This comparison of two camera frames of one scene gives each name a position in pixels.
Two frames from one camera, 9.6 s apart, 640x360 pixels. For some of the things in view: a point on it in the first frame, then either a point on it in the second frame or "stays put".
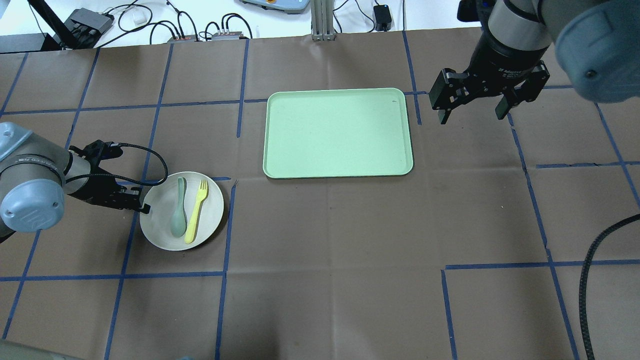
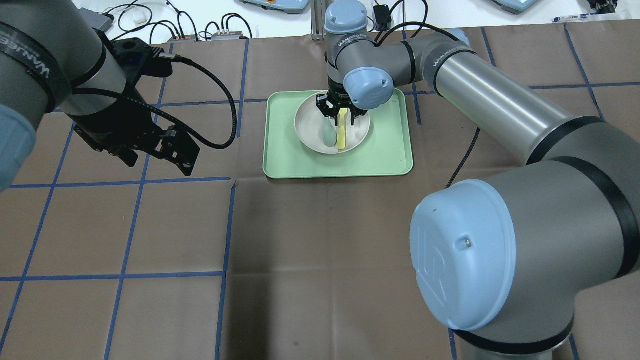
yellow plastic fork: [202, 192] -> [342, 136]
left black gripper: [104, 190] -> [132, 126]
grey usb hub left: [188, 38] stays put
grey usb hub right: [232, 35] stays put
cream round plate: [186, 210] -> [309, 122]
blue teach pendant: [290, 7] stays put
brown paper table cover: [476, 255] stays put
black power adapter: [382, 16] stays put
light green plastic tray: [339, 133] stays put
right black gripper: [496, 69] -> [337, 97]
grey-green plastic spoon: [178, 222] -> [329, 133]
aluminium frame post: [322, 20] stays put
